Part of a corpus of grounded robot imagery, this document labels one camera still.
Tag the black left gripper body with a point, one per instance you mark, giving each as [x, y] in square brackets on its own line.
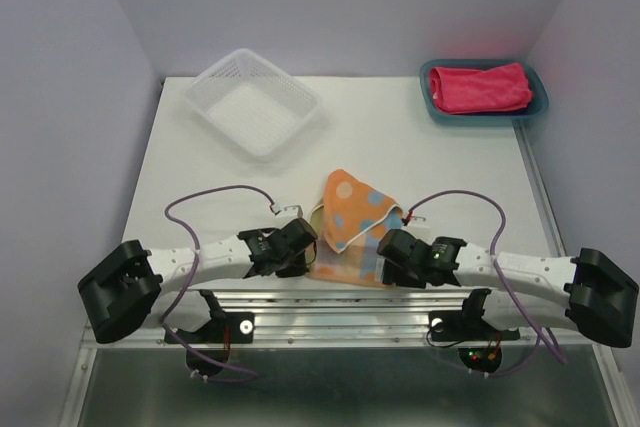
[292, 265]

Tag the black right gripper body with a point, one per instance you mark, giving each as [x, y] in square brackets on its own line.
[404, 275]

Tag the orange patterned towel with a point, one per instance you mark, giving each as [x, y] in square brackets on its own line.
[350, 220]

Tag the pink towel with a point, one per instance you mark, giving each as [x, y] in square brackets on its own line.
[463, 91]

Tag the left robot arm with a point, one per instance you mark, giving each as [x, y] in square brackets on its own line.
[134, 287]

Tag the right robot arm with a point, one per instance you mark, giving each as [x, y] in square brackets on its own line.
[588, 293]

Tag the white plastic mesh basket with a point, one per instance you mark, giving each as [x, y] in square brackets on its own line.
[252, 103]

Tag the teal translucent plastic bin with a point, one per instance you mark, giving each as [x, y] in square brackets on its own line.
[538, 106]

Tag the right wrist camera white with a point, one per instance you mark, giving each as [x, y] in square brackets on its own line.
[418, 227]

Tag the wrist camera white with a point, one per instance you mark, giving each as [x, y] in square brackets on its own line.
[287, 213]
[418, 227]

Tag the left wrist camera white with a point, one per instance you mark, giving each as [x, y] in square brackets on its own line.
[287, 213]

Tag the aluminium mounting rail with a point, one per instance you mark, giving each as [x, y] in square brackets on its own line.
[328, 318]

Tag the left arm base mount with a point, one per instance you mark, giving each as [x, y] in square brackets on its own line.
[220, 322]

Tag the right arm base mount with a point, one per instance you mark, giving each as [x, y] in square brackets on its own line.
[467, 324]

